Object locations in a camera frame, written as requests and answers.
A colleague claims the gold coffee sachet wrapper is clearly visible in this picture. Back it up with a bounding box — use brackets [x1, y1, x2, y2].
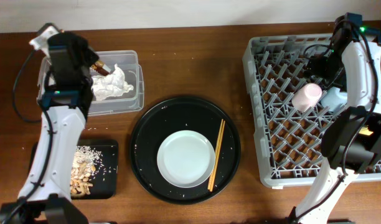
[91, 60, 111, 76]

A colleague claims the black rectangular tray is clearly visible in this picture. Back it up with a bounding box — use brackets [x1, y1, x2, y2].
[42, 139, 119, 200]

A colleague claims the grey plate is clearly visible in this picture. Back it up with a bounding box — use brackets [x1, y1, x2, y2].
[156, 130, 215, 189]

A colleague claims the blue plastic cup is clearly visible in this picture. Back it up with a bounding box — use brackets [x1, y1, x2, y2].
[320, 87, 347, 112]

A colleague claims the round black serving tray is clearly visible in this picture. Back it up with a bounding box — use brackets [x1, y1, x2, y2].
[129, 96, 241, 205]

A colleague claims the yellow bowl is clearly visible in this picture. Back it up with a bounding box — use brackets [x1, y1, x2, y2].
[359, 126, 374, 136]

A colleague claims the wooden chopstick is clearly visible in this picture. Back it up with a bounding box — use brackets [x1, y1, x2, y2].
[209, 119, 227, 192]
[207, 119, 225, 192]

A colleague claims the white napkin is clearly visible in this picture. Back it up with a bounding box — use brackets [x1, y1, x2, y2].
[92, 64, 134, 101]

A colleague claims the pink plastic cup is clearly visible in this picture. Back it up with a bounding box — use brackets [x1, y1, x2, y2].
[291, 83, 322, 112]

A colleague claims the clear plastic storage bin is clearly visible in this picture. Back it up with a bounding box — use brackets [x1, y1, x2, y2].
[37, 50, 144, 117]

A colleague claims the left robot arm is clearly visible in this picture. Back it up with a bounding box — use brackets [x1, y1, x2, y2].
[0, 23, 99, 223]

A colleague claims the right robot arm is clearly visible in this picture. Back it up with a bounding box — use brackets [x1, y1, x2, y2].
[286, 12, 381, 223]

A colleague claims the food scraps pile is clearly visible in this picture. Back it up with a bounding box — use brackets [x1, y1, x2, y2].
[70, 146, 106, 198]

